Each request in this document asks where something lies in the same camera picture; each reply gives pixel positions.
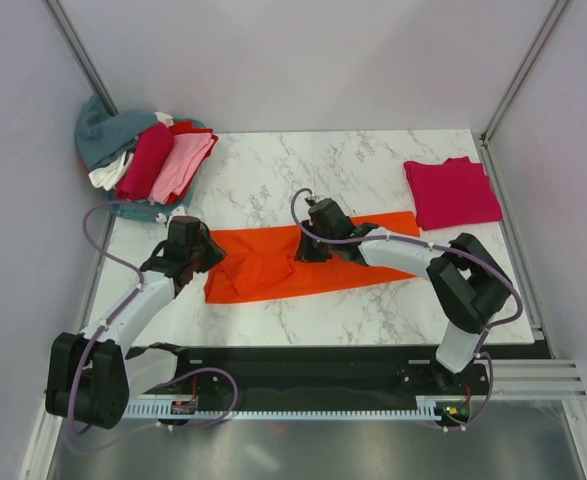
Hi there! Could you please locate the orange t shirt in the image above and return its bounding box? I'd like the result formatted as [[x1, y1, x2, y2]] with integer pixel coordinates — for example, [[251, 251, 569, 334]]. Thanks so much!
[[204, 225, 413, 304]]

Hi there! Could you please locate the magenta t shirt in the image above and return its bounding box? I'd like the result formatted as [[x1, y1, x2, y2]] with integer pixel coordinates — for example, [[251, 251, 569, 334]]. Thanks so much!
[[404, 157, 503, 231]]

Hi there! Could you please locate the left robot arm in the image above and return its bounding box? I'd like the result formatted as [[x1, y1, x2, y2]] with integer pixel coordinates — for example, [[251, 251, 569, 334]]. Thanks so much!
[[45, 215, 226, 429]]

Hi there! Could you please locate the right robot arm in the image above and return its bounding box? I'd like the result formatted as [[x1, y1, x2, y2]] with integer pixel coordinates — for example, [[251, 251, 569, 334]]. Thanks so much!
[[291, 188, 517, 394]]

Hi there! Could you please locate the teal laundry basket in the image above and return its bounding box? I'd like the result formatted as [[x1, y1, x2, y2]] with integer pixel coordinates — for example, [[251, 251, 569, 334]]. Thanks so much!
[[102, 143, 217, 222]]

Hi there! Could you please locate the pink t shirt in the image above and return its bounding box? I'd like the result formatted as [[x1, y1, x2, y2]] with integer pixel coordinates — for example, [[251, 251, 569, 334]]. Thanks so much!
[[149, 133, 217, 204]]

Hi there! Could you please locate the crimson t shirt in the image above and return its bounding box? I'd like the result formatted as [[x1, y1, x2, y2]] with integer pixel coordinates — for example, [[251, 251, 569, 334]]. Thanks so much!
[[116, 123, 174, 201]]

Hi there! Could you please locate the grey-teal t shirt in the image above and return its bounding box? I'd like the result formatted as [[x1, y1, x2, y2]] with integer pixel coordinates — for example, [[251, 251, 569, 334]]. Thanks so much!
[[74, 95, 158, 171]]

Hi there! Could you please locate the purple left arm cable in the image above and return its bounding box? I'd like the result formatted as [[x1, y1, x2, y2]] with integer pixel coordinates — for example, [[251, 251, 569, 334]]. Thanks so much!
[[64, 200, 239, 454]]

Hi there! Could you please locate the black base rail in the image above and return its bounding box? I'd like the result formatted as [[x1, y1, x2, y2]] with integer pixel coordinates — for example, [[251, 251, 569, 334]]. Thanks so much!
[[132, 343, 557, 413]]

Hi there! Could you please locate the white slotted cable duct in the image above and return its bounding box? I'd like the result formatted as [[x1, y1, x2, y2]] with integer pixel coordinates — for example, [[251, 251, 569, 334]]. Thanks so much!
[[123, 395, 442, 421]]

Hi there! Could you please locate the left aluminium frame post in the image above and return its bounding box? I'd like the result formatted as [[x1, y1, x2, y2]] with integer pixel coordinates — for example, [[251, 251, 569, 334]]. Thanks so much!
[[41, 0, 118, 115]]

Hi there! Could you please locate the aluminium frame post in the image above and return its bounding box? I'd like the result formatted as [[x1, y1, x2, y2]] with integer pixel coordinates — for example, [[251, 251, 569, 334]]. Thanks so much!
[[41, 0, 118, 115], [474, 0, 573, 148]]

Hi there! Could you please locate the right aluminium frame post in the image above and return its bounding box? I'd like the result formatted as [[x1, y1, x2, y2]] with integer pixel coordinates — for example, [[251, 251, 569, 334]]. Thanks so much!
[[474, 0, 573, 148]]

